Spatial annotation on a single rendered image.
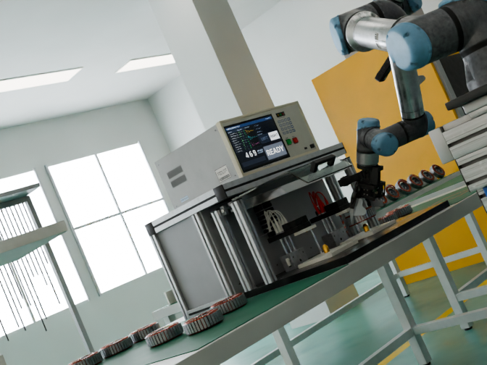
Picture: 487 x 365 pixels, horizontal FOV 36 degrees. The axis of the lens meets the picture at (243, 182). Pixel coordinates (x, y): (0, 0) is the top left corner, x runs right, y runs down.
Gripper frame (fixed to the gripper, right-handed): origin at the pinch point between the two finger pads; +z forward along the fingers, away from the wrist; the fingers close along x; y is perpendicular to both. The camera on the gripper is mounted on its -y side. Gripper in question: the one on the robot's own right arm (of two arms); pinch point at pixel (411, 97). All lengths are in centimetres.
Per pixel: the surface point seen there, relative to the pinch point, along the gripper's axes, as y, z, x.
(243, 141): -41, -8, -49
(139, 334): -92, 38, -79
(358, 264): -5, 42, -74
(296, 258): -40, 35, -49
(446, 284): -73, 89, 119
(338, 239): -37, 36, -25
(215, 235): -56, 17, -65
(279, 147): -39, -2, -34
